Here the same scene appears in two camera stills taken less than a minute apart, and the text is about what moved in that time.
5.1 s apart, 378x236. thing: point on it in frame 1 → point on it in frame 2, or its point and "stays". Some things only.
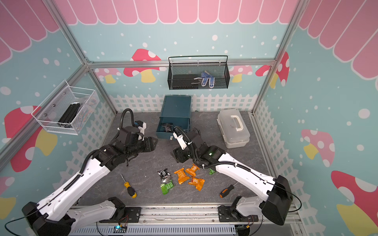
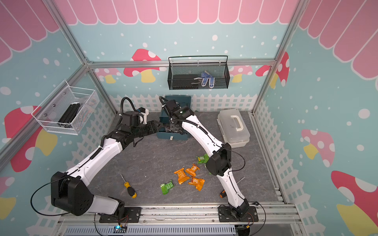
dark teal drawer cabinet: [176, 110] stays
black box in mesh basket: [185, 82] stays
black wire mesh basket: [198, 72] stays
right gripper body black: [182, 155] → [172, 126]
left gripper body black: [147, 145] → [148, 129]
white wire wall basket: [65, 110] stays
